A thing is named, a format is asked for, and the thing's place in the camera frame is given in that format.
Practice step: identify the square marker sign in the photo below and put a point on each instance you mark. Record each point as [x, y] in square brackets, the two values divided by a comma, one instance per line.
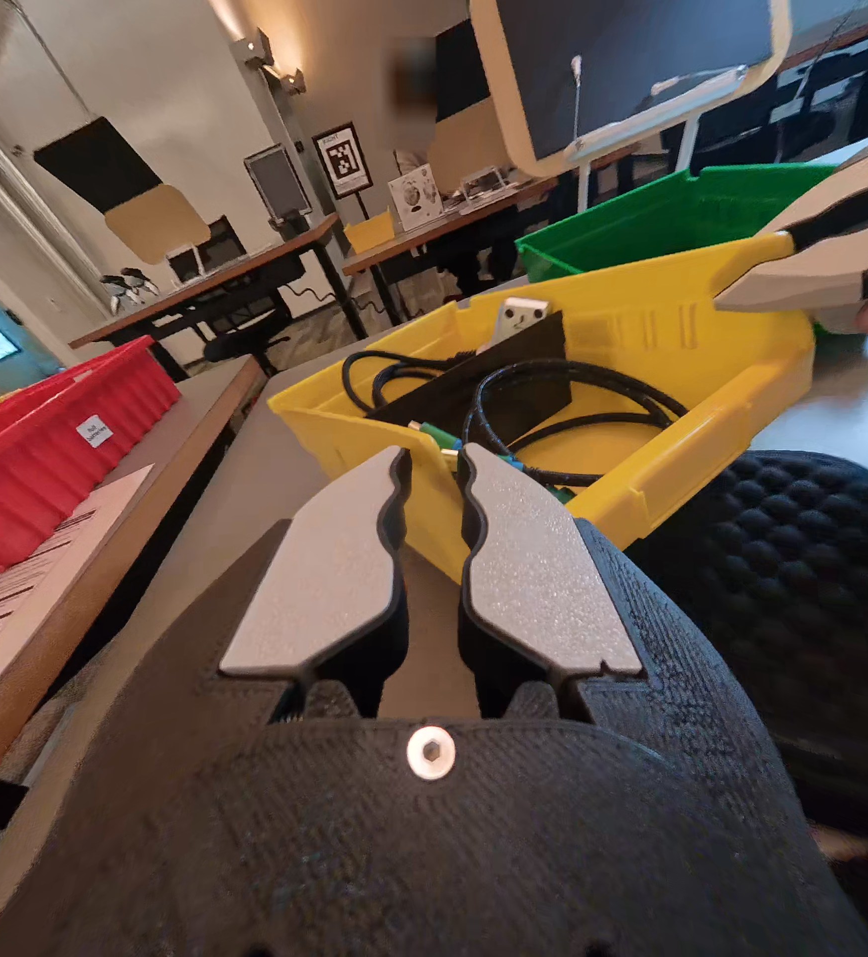
[344, 161]

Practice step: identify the black and silver desk gadget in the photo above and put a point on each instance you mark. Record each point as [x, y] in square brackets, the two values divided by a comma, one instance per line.
[131, 284]

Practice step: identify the monitor on stand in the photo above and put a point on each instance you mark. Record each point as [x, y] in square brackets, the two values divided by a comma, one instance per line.
[277, 183]

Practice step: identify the black and tan wall panel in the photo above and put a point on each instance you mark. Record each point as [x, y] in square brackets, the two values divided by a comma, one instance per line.
[98, 164]
[460, 75]

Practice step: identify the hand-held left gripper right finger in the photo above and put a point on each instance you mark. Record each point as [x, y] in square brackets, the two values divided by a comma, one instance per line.
[546, 583]

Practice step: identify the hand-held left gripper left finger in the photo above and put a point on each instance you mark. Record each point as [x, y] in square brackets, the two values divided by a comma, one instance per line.
[322, 568]

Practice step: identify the green plastic bin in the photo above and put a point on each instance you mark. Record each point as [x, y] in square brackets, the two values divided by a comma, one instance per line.
[628, 224]

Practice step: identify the black board with tan rim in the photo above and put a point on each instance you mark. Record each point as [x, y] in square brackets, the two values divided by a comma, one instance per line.
[628, 60]

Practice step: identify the wooden side table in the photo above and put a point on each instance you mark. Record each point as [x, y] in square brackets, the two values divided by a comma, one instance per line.
[202, 404]

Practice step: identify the printed paper sheet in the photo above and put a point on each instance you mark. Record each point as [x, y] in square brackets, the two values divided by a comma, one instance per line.
[30, 583]

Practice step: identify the grey hdmi switch adapter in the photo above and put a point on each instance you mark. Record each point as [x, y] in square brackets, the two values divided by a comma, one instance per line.
[520, 314]

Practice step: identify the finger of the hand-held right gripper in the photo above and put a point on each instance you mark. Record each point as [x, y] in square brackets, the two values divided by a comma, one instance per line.
[793, 284]
[860, 176]

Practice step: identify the wall lamp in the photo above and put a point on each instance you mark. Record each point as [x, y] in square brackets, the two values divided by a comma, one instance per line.
[254, 48]

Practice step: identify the small yellow box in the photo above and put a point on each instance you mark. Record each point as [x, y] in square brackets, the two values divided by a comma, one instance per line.
[370, 235]

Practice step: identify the wooden desk with black legs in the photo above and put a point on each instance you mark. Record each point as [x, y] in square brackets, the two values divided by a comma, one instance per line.
[254, 258]
[434, 228]

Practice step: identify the black office chair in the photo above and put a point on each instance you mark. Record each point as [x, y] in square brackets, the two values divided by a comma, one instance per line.
[247, 344]

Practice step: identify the black padded wrist rest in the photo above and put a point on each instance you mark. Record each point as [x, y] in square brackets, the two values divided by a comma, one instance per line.
[778, 583]

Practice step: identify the yellow plastic bin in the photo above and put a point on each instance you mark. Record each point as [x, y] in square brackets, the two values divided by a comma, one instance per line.
[703, 321]

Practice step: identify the white illustrated card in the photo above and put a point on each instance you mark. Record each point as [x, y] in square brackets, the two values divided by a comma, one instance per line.
[415, 194]

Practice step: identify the red plastic bin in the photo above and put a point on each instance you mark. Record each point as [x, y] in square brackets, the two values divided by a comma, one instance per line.
[30, 463]

